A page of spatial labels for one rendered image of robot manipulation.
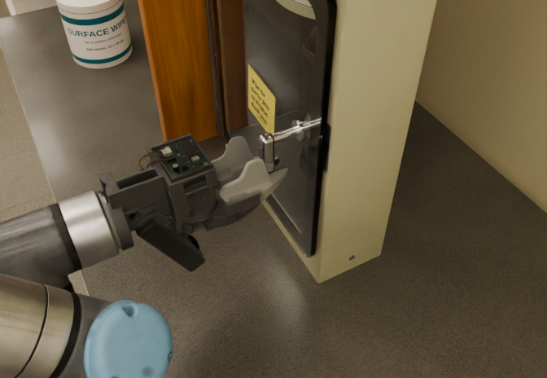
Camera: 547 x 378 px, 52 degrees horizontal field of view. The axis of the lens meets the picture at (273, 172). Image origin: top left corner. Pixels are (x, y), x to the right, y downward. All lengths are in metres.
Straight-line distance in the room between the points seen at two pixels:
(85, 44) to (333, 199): 0.72
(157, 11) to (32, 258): 0.43
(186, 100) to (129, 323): 0.57
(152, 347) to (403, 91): 0.38
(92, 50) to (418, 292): 0.81
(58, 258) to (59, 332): 0.14
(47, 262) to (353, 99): 0.35
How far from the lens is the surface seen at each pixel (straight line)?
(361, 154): 0.67
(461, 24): 1.07
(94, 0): 1.21
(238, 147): 0.67
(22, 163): 2.58
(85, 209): 0.60
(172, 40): 0.91
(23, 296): 0.47
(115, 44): 1.25
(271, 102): 0.71
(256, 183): 0.65
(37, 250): 0.60
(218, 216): 0.63
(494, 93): 1.05
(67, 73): 1.29
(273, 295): 0.82
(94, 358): 0.47
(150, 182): 0.59
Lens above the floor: 1.63
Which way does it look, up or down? 45 degrees down
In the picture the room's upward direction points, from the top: straight up
